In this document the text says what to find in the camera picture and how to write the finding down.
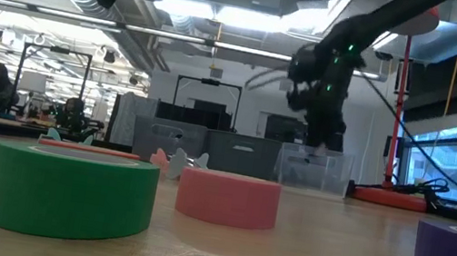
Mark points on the red tape roll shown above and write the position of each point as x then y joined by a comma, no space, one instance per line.
69,145

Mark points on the black low partition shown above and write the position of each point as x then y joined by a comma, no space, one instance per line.
193,115

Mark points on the black cabinet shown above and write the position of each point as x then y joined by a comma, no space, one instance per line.
283,130

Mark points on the smoky grey plastic bin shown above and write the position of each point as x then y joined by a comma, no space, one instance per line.
189,145

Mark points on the grey cloth cover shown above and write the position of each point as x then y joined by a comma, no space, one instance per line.
133,117

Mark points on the white and pink staple remover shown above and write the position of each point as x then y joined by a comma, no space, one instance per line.
179,164

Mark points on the red desk lamp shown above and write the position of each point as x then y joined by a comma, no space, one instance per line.
389,198

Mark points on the green tape roll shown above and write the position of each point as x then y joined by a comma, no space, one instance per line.
67,199

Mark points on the black camera rig frame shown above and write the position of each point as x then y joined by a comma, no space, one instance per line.
210,82
57,49

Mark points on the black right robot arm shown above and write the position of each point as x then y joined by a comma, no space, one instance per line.
392,21

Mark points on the teal plastic bin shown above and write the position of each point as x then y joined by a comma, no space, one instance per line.
242,160

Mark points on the clear plastic bin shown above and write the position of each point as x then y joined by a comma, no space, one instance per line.
331,176

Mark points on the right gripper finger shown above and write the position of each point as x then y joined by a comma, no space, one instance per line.
324,131

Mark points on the pink tape roll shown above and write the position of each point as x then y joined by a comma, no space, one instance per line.
227,201

